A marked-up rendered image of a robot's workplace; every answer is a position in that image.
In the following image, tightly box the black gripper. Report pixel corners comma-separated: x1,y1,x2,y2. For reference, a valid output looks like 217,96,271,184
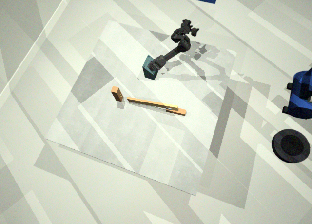
189,25,199,37

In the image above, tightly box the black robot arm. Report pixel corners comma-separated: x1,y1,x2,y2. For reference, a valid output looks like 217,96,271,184
148,19,191,71

